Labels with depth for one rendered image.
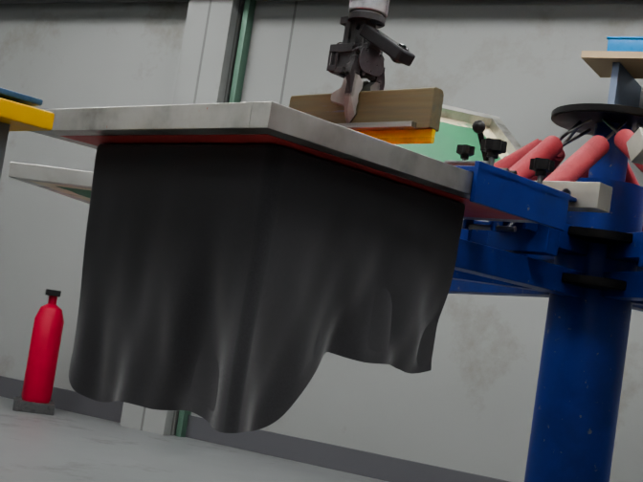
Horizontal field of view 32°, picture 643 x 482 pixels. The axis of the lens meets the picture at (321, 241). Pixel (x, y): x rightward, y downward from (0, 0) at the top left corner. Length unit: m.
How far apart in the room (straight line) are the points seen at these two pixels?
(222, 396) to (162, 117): 0.43
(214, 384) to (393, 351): 0.35
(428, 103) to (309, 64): 4.26
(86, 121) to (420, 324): 0.65
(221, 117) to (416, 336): 0.56
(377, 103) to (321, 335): 0.51
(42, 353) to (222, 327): 4.84
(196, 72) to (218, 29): 0.27
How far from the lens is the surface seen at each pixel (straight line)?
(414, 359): 1.98
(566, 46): 5.72
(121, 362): 1.87
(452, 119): 4.15
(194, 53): 6.52
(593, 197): 2.19
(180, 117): 1.70
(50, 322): 6.51
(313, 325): 1.76
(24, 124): 1.75
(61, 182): 2.89
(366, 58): 2.15
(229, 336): 1.68
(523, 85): 5.73
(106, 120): 1.84
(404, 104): 2.06
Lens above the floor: 0.69
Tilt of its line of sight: 4 degrees up
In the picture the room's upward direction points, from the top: 9 degrees clockwise
